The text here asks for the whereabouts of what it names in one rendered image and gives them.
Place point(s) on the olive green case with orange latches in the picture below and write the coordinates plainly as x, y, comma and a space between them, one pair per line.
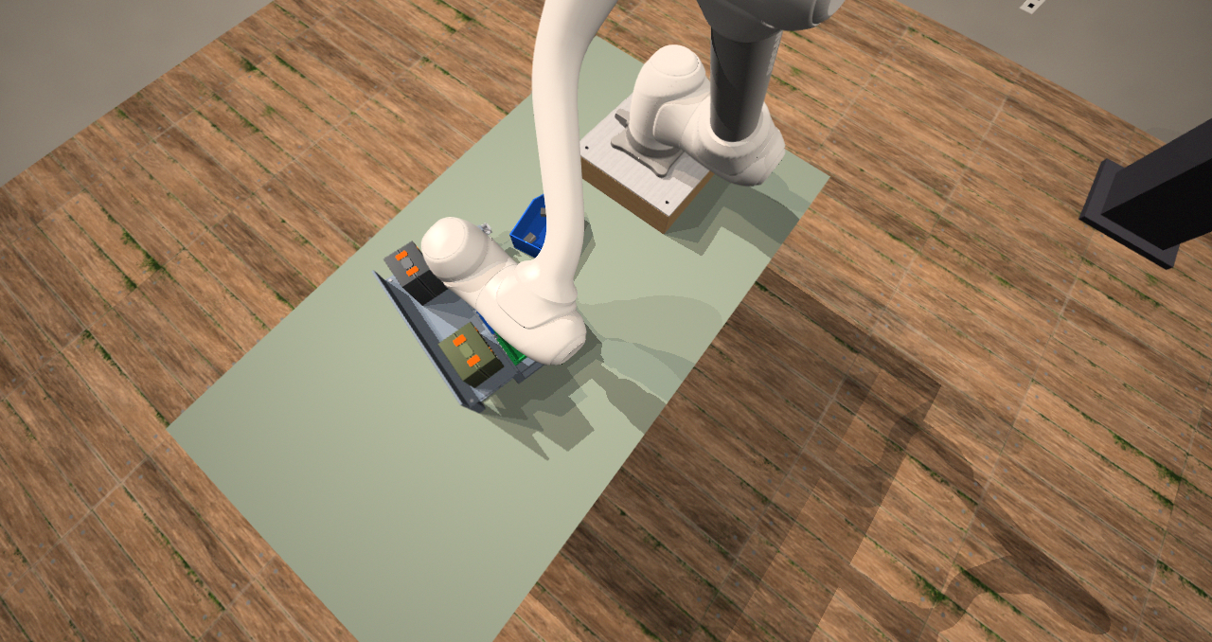
470, 355

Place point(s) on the blue bin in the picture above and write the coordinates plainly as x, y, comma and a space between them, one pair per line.
531, 221

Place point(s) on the dark grey metal shelf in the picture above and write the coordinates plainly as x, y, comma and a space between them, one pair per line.
437, 320

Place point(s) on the green bin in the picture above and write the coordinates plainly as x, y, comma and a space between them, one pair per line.
517, 356

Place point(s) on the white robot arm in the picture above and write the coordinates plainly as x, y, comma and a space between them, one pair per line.
533, 307

